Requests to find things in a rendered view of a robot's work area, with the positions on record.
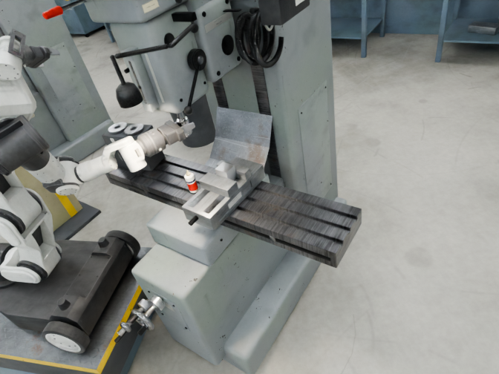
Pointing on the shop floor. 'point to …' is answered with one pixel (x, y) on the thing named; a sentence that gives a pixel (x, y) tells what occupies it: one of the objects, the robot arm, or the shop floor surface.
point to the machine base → (269, 311)
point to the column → (290, 99)
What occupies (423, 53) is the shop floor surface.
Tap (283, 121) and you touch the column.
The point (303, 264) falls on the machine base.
